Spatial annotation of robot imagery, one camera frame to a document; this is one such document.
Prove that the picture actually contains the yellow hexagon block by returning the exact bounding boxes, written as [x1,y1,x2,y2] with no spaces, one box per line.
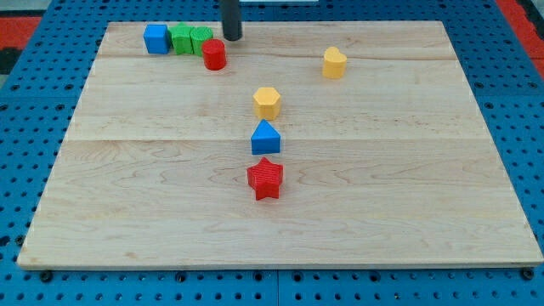
[252,88,281,121]

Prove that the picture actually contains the yellow heart block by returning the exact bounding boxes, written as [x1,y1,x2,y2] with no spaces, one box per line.
[322,46,348,79]

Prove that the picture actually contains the blue triangle block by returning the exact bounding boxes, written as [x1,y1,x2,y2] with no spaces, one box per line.
[251,119,281,155]

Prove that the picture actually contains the red star block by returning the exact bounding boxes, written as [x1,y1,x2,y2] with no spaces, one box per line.
[246,157,284,201]

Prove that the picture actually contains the light wooden board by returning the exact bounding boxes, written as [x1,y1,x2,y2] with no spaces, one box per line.
[18,21,543,270]

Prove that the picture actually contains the red cylinder block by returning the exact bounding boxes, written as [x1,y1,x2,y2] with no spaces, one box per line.
[201,39,227,71]

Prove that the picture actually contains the green cylinder block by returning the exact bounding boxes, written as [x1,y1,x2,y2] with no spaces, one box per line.
[190,26,213,56]

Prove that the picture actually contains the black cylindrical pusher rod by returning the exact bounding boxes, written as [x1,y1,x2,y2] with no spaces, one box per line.
[219,0,243,42]

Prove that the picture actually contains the green star block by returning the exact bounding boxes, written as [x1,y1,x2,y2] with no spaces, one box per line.
[168,23,194,54]

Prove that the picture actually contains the blue cube block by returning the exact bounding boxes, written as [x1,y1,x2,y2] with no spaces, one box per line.
[143,24,171,54]

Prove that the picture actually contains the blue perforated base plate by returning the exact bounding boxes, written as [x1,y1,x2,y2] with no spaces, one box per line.
[1,0,543,305]

